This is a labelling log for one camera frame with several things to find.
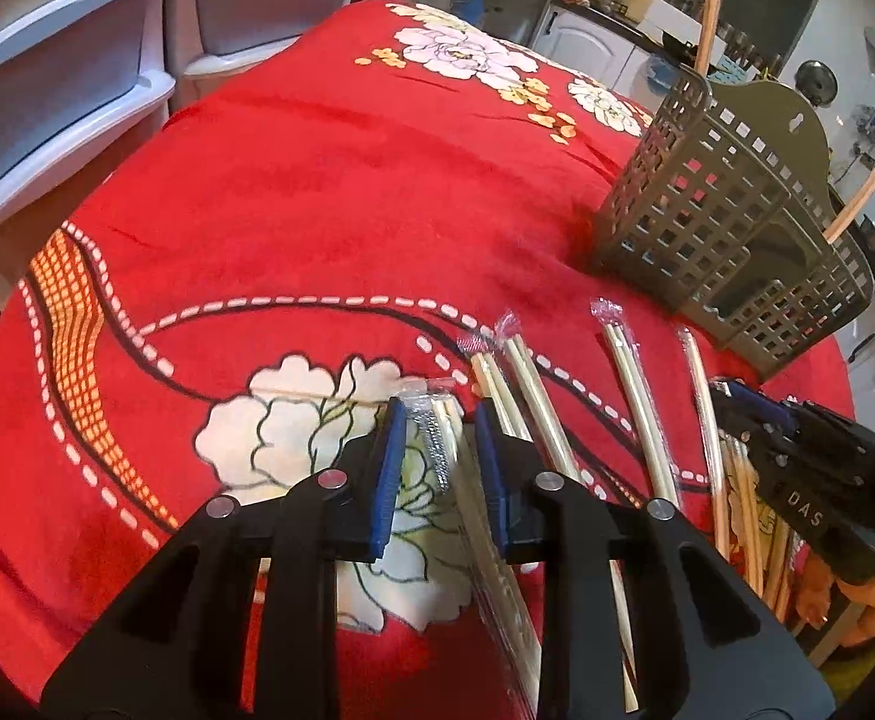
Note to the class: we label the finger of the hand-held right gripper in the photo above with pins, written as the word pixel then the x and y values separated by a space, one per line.
pixel 741 394
pixel 791 411

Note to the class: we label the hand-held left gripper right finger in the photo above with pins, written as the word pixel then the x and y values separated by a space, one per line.
pixel 491 480

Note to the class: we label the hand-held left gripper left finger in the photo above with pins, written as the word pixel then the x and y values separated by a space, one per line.
pixel 389 480

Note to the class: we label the olive plastic utensil holder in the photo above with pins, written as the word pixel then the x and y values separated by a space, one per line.
pixel 715 225

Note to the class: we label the person's right hand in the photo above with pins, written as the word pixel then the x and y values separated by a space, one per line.
pixel 869 604

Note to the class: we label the bundle of bamboo chopsticks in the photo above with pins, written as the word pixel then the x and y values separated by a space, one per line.
pixel 745 495

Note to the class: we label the red floral blanket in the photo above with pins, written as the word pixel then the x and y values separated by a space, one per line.
pixel 332 202

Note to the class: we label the metal pot lid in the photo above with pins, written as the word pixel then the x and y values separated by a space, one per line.
pixel 816 82

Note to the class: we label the white kitchen cabinets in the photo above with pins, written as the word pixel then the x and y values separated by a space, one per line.
pixel 580 37

